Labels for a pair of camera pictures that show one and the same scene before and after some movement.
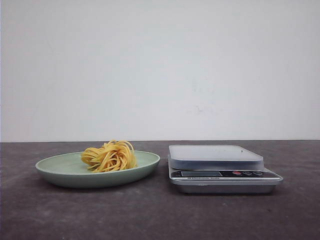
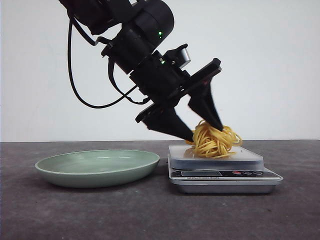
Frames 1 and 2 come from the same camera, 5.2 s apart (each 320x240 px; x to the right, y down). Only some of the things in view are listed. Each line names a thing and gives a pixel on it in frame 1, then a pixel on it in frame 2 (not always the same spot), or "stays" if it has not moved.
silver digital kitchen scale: (219, 169) stays
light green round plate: (96, 169) stays
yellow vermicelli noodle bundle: (114, 155) -> (209, 142)
